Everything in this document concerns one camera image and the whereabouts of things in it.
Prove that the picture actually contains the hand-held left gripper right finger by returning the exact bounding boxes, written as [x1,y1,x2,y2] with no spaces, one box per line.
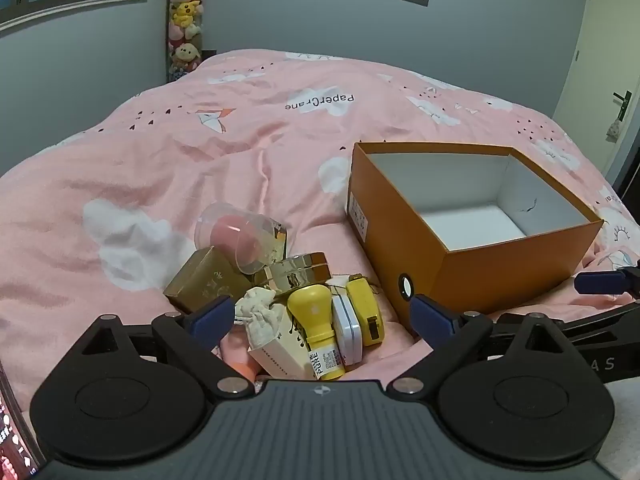
[386,294,563,402]

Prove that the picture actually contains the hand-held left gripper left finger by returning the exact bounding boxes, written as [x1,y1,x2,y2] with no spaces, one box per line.
[82,295,254,400]

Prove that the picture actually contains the white metal tin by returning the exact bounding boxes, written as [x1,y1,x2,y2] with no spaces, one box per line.
[331,294,363,366]

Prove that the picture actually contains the smartphone with lit screen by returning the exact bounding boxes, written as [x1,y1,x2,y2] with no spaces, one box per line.
[0,360,43,480]

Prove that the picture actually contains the white door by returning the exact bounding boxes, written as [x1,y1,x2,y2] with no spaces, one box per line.
[552,0,640,176]

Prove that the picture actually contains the yellow tape measure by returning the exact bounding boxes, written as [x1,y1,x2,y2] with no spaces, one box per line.
[346,275,385,347]

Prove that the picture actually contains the orange cardboard box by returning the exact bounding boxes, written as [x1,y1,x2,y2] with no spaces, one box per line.
[346,141,605,337]

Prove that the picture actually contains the cream cardboard box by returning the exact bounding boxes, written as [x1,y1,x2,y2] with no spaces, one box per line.
[248,310,313,380]

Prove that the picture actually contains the clear case with pink sponge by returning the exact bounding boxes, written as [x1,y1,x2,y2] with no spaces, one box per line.
[196,202,287,275]

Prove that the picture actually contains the pink plastic bottle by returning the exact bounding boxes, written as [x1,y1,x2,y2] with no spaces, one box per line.
[220,332,261,381]

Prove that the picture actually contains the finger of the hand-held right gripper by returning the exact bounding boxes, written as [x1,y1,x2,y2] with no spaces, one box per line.
[574,266,640,297]

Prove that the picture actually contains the black door handle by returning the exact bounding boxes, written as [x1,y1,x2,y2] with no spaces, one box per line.
[612,91,633,121]

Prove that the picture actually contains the yellow capped bottle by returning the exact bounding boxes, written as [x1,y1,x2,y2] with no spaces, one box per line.
[286,284,347,382]

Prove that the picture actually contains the hanging column of plush toys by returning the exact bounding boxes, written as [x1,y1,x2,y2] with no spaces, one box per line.
[167,0,207,83]

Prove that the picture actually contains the pink cloud print duvet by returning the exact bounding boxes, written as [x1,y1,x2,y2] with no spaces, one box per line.
[0,50,640,411]

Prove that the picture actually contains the cream cloth pouch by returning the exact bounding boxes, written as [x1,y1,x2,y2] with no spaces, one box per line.
[235,286,283,348]

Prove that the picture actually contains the gold cardboard box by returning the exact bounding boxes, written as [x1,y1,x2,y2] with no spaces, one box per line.
[163,246,255,315]

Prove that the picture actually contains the gold cosmetic jar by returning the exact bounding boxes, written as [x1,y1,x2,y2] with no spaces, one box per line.
[254,252,332,297]

